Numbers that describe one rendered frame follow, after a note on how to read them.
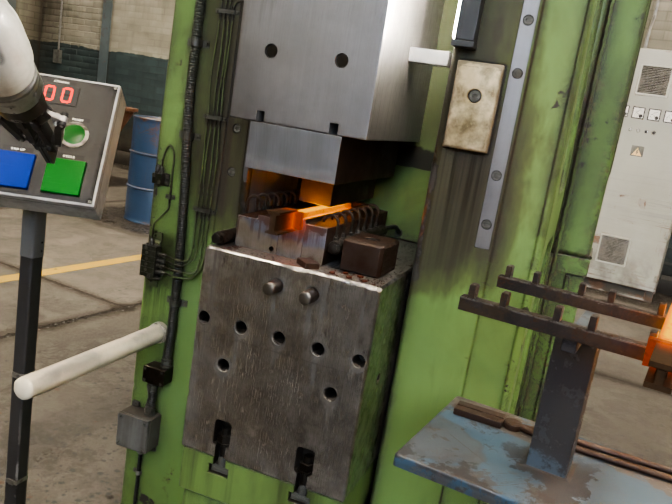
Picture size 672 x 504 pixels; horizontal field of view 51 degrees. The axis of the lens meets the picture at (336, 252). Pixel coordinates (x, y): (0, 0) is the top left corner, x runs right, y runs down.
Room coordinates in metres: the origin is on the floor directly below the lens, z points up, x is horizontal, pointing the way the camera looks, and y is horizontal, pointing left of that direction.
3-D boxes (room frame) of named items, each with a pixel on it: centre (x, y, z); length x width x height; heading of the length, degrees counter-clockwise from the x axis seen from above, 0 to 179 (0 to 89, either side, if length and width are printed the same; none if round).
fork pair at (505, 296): (1.06, -0.27, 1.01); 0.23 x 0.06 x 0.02; 154
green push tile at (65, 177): (1.39, 0.56, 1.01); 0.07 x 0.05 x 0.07; 96
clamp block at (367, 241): (1.40, -0.07, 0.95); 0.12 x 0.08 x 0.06; 161
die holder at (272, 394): (1.59, -0.01, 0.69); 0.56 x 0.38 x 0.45; 161
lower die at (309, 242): (1.60, 0.05, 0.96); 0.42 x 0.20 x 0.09; 161
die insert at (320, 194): (1.63, 0.01, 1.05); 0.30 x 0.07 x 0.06; 161
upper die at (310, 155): (1.60, 0.05, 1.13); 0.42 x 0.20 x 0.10; 161
